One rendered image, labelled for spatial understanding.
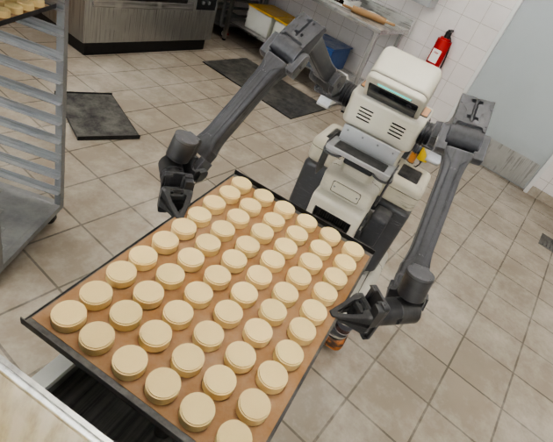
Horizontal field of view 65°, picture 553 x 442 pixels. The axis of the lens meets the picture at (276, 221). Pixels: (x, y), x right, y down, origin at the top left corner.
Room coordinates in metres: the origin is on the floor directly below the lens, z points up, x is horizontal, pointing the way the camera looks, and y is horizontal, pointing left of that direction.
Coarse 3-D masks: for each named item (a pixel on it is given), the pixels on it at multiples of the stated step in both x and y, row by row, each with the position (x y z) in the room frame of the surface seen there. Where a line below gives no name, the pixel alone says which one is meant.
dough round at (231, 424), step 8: (224, 424) 0.32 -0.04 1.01; (232, 424) 0.32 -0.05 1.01; (240, 424) 0.33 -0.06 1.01; (224, 432) 0.31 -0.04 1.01; (232, 432) 0.31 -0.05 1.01; (240, 432) 0.32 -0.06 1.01; (248, 432) 0.32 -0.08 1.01; (216, 440) 0.30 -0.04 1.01; (224, 440) 0.30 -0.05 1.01; (232, 440) 0.30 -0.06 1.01; (240, 440) 0.31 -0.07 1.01; (248, 440) 0.31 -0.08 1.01
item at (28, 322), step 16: (208, 192) 0.82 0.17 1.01; (272, 192) 0.91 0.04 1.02; (320, 224) 0.87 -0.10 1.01; (352, 240) 0.85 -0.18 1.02; (96, 272) 0.49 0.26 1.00; (352, 288) 0.70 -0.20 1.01; (48, 304) 0.40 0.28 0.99; (32, 320) 0.37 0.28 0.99; (336, 320) 0.60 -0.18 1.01; (48, 336) 0.35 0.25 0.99; (64, 352) 0.33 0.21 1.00; (96, 368) 0.34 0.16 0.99; (112, 384) 0.32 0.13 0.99; (128, 400) 0.31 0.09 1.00; (144, 416) 0.30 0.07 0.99; (160, 416) 0.31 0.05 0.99; (176, 432) 0.29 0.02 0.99; (272, 432) 0.35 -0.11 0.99
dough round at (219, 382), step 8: (208, 368) 0.39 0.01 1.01; (216, 368) 0.39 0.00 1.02; (224, 368) 0.40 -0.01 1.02; (208, 376) 0.38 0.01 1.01; (216, 376) 0.38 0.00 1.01; (224, 376) 0.39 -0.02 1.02; (232, 376) 0.39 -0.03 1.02; (208, 384) 0.36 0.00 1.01; (216, 384) 0.37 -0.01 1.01; (224, 384) 0.37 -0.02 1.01; (232, 384) 0.38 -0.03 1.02; (208, 392) 0.36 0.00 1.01; (216, 392) 0.36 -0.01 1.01; (224, 392) 0.36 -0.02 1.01; (232, 392) 0.37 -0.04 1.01; (216, 400) 0.36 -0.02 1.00
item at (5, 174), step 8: (0, 176) 1.42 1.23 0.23; (8, 176) 1.43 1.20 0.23; (16, 176) 1.45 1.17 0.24; (24, 176) 1.45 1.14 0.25; (24, 184) 1.43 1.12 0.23; (32, 184) 1.45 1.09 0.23; (40, 184) 1.46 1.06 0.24; (48, 184) 1.46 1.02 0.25; (48, 192) 1.44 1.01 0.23; (56, 192) 1.46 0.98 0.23
